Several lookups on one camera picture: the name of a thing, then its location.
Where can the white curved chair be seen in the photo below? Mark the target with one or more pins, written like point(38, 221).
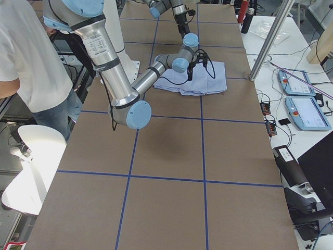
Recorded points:
point(27, 191)

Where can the black water bottle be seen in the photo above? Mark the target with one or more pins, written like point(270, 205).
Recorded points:
point(247, 21)

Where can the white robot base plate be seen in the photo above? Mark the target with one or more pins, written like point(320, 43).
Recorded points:
point(131, 68)

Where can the upper teach pendant tablet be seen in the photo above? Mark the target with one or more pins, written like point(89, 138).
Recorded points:
point(294, 87)

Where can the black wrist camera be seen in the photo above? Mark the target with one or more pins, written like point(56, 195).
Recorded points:
point(202, 58)
point(191, 12)

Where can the grey aluminium frame post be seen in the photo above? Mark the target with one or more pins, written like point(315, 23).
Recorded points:
point(272, 34)

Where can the teach pendant tablet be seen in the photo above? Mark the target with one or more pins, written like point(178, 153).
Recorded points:
point(306, 114)
point(294, 87)

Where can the red bottle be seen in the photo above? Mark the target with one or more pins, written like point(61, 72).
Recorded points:
point(242, 11)

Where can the light blue striped shirt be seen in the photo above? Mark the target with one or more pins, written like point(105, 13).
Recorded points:
point(209, 80)

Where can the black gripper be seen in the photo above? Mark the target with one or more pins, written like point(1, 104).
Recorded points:
point(180, 21)
point(190, 70)

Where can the reacher grabber stick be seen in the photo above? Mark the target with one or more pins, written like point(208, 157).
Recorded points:
point(306, 83)

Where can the black monitor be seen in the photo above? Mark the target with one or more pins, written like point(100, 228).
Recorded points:
point(316, 165)

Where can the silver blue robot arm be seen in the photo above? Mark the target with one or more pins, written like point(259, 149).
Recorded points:
point(179, 10)
point(97, 24)

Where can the person in white shirt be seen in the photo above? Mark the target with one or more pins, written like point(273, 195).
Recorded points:
point(31, 68)

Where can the lower teach pendant tablet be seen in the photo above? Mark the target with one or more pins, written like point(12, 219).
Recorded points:
point(306, 114)

